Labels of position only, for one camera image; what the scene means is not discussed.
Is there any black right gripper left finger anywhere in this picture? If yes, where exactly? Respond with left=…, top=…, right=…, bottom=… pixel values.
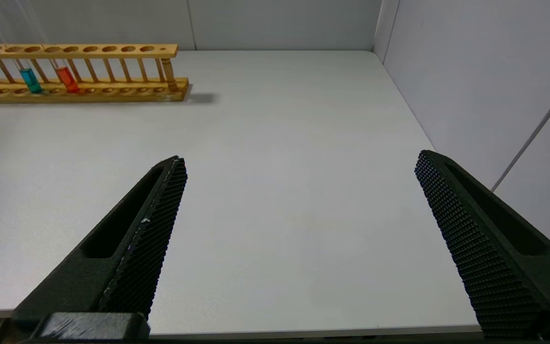
left=11, top=156, right=189, bottom=317

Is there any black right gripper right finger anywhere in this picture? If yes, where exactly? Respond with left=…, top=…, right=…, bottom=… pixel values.
left=414, top=150, right=550, bottom=339

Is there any test tube with red pigment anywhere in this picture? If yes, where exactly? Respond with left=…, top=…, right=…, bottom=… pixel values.
left=17, top=0, right=81, bottom=94

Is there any wooden test tube rack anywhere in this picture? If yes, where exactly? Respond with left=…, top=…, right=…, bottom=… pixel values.
left=0, top=43, right=190, bottom=105

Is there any test tube with green pigment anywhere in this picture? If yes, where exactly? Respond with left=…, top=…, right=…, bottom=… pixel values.
left=0, top=0, right=44, bottom=95

